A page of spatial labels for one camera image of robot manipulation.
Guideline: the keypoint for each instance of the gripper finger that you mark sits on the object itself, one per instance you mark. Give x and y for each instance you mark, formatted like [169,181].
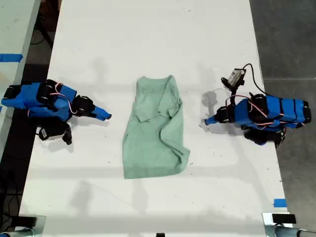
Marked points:
[212,118]
[212,122]
[101,117]
[102,110]

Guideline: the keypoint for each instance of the white side table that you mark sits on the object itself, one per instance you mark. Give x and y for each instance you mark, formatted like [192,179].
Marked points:
[14,29]

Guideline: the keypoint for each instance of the pale green T-shirt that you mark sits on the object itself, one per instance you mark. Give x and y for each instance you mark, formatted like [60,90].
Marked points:
[153,148]

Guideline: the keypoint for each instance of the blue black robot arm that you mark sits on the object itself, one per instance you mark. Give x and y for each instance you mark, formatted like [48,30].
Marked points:
[279,111]
[29,100]

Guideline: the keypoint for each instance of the short black camera stalk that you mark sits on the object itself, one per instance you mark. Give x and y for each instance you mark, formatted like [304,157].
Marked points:
[233,95]

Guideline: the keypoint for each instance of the black camera box, grey label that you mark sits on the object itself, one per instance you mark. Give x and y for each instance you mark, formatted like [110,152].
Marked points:
[234,77]

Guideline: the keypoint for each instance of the small black box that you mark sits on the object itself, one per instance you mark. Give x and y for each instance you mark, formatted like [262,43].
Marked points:
[284,218]

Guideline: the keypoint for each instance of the small blue tape square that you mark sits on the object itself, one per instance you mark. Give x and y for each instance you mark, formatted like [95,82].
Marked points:
[280,203]

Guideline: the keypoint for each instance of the long blue tape strip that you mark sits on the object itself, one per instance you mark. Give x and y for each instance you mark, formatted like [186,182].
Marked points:
[11,57]

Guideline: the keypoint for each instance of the black camera box, white label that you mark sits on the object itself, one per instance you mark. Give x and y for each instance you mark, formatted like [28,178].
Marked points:
[53,130]

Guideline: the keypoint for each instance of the grey metal tube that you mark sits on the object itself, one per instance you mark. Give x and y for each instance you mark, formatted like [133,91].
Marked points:
[288,232]
[22,233]

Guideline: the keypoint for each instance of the white mounting plate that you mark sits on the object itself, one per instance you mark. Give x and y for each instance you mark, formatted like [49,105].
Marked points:
[40,222]

